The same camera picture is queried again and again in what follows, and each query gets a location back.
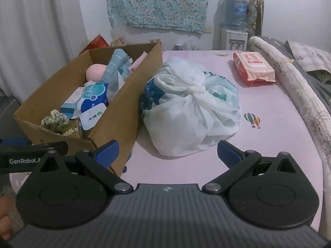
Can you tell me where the patterned paper bag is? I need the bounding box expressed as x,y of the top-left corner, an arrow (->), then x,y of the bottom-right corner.
246,0 -> 265,38

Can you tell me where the white blue-edged pack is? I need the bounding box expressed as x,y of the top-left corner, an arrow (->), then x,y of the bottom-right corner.
80,103 -> 108,131

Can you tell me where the pink bubble wrap pouch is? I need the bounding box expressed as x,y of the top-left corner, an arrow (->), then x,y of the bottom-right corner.
128,52 -> 148,74

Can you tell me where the olive printed pack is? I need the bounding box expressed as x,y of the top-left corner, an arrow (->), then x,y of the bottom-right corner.
61,119 -> 83,138

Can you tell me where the red wet wipes pack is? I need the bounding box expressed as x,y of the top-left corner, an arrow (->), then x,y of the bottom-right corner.
233,51 -> 276,87

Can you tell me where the blue wet wipes pack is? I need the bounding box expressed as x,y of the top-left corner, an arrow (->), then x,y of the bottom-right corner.
80,83 -> 109,109

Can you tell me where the floral wall cloth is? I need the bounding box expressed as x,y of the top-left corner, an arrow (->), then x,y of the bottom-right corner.
106,0 -> 218,34

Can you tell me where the grey blanket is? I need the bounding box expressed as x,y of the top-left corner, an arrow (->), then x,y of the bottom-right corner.
259,36 -> 331,124

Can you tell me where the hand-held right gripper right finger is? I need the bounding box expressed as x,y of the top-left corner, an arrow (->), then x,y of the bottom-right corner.
202,139 -> 302,194

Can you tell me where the white water dispenser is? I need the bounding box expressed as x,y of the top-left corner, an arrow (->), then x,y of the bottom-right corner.
220,27 -> 249,51

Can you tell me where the rolled beige mat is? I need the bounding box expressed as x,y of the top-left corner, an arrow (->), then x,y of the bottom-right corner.
249,36 -> 331,166

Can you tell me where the brown cardboard box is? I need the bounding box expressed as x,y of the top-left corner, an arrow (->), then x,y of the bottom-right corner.
13,43 -> 163,177

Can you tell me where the white curtain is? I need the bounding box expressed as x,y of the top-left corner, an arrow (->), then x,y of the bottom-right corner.
0,0 -> 88,99

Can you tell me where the green white scrunchie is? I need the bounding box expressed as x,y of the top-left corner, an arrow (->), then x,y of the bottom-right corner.
41,110 -> 70,132

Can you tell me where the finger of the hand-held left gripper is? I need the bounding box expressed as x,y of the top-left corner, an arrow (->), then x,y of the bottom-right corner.
0,138 -> 69,175

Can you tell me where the person's left hand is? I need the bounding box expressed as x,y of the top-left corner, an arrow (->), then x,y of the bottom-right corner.
0,196 -> 12,241

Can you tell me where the white blue plastic bag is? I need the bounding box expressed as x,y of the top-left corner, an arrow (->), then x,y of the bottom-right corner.
140,56 -> 241,157

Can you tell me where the red bag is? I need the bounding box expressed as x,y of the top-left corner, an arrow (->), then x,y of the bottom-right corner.
89,35 -> 110,49

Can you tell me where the pink plush toy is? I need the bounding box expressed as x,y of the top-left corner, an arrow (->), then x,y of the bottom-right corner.
86,63 -> 108,83

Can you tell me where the light blue pack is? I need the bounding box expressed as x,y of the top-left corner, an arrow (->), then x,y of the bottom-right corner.
60,86 -> 87,117

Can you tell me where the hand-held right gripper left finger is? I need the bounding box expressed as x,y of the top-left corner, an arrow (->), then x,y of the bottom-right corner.
30,139 -> 133,194

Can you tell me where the light blue striped towel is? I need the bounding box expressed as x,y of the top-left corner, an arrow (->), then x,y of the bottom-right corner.
103,49 -> 132,91

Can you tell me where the pink balloon-print bed sheet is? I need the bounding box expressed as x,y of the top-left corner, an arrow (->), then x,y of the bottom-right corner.
9,49 -> 324,228

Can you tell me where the beige patterned cloth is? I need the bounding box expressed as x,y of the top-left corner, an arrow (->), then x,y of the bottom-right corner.
285,40 -> 331,73

